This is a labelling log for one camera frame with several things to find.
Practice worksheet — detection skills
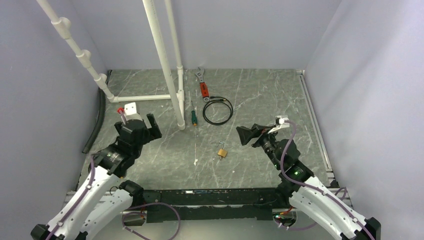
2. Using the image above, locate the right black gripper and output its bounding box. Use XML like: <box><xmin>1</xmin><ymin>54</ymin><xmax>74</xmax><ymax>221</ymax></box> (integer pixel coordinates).
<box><xmin>236</xmin><ymin>124</ymin><xmax>283</xmax><ymax>169</ymax></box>

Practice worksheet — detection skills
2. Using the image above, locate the small brass padlock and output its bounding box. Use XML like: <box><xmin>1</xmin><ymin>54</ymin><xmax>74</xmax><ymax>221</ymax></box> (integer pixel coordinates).
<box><xmin>216</xmin><ymin>141</ymin><xmax>228</xmax><ymax>159</ymax></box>

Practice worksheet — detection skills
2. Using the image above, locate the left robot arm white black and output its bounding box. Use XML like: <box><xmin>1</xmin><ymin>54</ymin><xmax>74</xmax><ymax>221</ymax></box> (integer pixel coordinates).
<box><xmin>30</xmin><ymin>113</ymin><xmax>162</xmax><ymax>240</ymax></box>

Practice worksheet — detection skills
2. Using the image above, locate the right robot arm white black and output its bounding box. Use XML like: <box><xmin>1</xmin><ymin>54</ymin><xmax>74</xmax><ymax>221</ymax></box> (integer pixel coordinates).
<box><xmin>236</xmin><ymin>120</ymin><xmax>381</xmax><ymax>240</ymax></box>

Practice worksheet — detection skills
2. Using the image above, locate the black foam tube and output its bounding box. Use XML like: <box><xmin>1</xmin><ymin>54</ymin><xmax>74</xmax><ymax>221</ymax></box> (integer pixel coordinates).
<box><xmin>81</xmin><ymin>88</ymin><xmax>106</xmax><ymax>154</ymax></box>

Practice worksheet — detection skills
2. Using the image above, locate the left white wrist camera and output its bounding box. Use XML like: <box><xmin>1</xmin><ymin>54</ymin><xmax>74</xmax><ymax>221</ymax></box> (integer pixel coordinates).
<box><xmin>117</xmin><ymin>102</ymin><xmax>143</xmax><ymax>124</ymax></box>

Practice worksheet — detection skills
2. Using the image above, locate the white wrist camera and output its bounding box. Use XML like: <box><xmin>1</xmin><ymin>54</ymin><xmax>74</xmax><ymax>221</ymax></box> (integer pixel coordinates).
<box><xmin>117</xmin><ymin>102</ymin><xmax>143</xmax><ymax>124</ymax></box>
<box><xmin>267</xmin><ymin>115</ymin><xmax>290</xmax><ymax>134</ymax></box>

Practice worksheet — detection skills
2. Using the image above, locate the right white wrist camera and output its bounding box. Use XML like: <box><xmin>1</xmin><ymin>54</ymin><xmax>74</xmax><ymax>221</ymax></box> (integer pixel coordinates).
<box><xmin>267</xmin><ymin>115</ymin><xmax>290</xmax><ymax>134</ymax></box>

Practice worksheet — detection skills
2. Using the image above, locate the coiled black cable right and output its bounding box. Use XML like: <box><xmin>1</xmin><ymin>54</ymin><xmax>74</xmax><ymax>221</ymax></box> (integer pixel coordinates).
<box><xmin>202</xmin><ymin>96</ymin><xmax>234</xmax><ymax>126</ymax></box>

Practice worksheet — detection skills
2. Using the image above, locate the green handle screwdriver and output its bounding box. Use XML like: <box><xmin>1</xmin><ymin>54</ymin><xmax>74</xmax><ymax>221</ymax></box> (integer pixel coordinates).
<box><xmin>190</xmin><ymin>100</ymin><xmax>198</xmax><ymax>127</ymax></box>

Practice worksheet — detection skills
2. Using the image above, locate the white pvc pipe frame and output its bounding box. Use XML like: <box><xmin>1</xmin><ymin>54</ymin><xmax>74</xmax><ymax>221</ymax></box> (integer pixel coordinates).
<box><xmin>37</xmin><ymin>0</ymin><xmax>186</xmax><ymax>130</ymax></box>

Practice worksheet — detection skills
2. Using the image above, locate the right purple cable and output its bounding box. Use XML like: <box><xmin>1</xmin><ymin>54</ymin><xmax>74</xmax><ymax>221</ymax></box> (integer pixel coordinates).
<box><xmin>273</xmin><ymin>120</ymin><xmax>377</xmax><ymax>240</ymax></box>

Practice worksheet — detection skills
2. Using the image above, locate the red handle adjustable wrench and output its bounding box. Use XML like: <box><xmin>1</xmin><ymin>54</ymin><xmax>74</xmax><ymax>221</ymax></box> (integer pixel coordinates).
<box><xmin>195</xmin><ymin>66</ymin><xmax>210</xmax><ymax>103</ymax></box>

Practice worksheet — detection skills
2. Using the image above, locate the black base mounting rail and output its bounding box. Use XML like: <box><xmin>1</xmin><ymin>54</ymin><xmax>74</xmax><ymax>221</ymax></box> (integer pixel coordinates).
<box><xmin>122</xmin><ymin>183</ymin><xmax>298</xmax><ymax>227</ymax></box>

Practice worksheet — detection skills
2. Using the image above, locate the aluminium rail right edge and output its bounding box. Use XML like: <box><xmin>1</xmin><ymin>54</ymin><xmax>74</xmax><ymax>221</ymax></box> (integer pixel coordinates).
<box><xmin>295</xmin><ymin>68</ymin><xmax>365</xmax><ymax>240</ymax></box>

